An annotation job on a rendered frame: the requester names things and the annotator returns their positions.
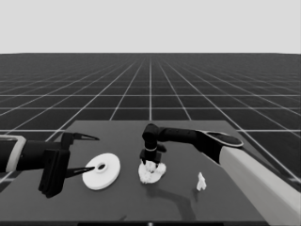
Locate large thick white disc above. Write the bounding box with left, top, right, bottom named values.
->
left=82, top=153, right=121, bottom=191

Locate white round carrier with pins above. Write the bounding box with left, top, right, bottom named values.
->
left=137, top=161, right=167, bottom=185

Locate small white T-shaped piece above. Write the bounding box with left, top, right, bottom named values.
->
left=196, top=171, right=208, bottom=192

